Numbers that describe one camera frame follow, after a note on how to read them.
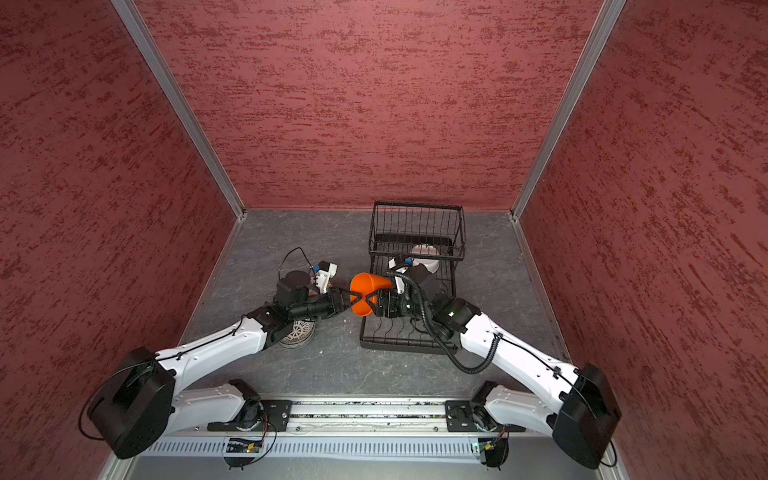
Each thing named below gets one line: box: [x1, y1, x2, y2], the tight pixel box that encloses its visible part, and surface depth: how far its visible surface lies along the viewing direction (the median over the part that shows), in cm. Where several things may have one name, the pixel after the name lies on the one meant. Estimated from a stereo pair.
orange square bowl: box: [350, 272, 392, 317], surface depth 79 cm
